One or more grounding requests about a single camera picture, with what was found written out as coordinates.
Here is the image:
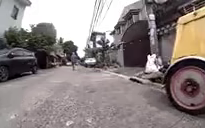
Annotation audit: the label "white car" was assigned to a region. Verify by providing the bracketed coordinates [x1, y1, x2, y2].
[83, 57, 98, 68]

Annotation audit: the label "green plants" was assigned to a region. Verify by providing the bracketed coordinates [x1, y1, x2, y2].
[94, 36, 113, 68]

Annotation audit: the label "concrete kerb strip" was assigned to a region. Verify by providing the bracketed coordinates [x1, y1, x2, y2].
[93, 66, 168, 90]

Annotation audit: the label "building with dark gate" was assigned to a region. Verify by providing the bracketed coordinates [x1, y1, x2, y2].
[110, 0, 178, 68]

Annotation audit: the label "grey concrete road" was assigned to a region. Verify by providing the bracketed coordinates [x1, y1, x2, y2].
[0, 64, 205, 128]

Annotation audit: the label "white bags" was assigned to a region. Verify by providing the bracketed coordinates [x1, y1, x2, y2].
[144, 53, 161, 74]

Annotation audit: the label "dark roadside shelter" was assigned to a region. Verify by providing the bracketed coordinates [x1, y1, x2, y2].
[35, 49, 66, 70]

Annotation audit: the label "utility pole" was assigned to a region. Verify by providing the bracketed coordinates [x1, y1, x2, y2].
[143, 0, 162, 66]

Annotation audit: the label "green trees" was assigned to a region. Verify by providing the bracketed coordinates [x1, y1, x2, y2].
[3, 22, 79, 61]

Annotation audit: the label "yellow motor tricycle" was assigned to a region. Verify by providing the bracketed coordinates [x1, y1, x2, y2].
[161, 3, 205, 116]

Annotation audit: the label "black car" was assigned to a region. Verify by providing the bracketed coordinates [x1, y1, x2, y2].
[0, 47, 39, 83]

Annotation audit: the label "white building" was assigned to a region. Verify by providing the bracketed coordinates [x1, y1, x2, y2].
[0, 0, 33, 38]

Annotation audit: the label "overhead wires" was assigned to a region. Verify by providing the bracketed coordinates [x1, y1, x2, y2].
[85, 0, 115, 48]

